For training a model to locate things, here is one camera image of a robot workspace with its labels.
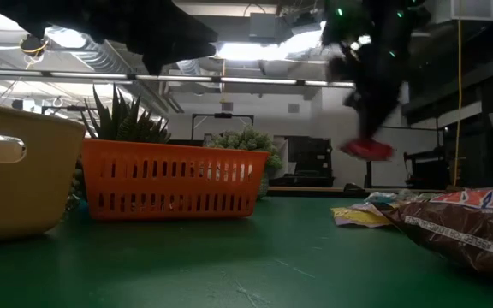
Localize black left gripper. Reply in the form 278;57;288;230
0;0;219;76

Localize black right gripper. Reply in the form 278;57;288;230
321;0;430;143

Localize red Skittles candy packet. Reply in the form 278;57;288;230
339;137;396;163

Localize clear small candy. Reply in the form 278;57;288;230
398;189;443;203
365;191;401;204

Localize yellow candy packet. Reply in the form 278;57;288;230
330;203;397;229

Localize brown Snickers candy bar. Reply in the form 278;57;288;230
383;187;493;286

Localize long ceiling tube light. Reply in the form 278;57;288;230
0;68;357;90

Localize whiteboard on black stand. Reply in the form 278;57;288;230
381;125;444;189

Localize black cabinet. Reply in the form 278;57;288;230
271;135;335;188

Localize spiky green succulent plant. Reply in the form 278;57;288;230
79;83;173;145

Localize black equipment stand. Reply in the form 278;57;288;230
402;147;455;189

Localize orange slotted plastic basket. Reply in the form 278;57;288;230
81;137;270;222

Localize grey ceiling unit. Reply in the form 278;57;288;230
248;12;278;42

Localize round pale green succulent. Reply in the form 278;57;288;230
205;126;284;200

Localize white ceiling box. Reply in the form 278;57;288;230
432;0;493;25

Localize tan oval plastic bin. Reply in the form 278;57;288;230
0;101;87;244

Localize silver ceiling air duct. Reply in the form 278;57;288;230
45;25;175;115

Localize black frame stand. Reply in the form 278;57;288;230
191;112;255;142

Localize yellow hanging cable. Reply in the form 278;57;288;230
452;19;463;189

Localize black yellow cable reel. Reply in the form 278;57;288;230
18;33;50;57

